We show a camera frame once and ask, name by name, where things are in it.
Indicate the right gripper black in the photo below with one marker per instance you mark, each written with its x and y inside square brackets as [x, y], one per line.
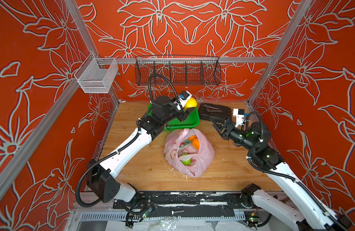
[227, 133]

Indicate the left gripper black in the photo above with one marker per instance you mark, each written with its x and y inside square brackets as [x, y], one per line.
[182, 115]

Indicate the yellow lemon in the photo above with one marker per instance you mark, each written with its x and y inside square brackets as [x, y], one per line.
[191, 103]

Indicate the pink plastic bag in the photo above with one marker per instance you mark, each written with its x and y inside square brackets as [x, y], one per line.
[178, 147]

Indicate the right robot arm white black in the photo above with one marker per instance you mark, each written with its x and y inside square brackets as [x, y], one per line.
[310, 213]

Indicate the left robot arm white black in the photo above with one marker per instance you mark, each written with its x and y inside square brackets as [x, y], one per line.
[100, 176]

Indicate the green lime fruit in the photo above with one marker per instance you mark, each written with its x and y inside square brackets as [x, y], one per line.
[186, 162]

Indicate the green plastic basket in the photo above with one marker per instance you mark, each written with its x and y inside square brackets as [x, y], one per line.
[191, 122]

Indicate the black tool case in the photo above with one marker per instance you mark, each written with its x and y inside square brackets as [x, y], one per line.
[207, 111]

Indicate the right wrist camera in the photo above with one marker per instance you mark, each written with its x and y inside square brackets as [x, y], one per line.
[239, 115]

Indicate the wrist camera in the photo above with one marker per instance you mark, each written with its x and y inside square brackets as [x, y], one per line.
[239, 115]
[182, 99]

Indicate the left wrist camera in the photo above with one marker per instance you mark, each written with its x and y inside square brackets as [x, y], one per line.
[182, 99]

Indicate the black wire basket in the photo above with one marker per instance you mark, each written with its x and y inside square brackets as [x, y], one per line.
[181, 70]

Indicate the clear plastic wall bin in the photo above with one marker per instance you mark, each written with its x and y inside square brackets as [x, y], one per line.
[96, 75]

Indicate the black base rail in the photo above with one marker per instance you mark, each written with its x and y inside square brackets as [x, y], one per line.
[210, 206]

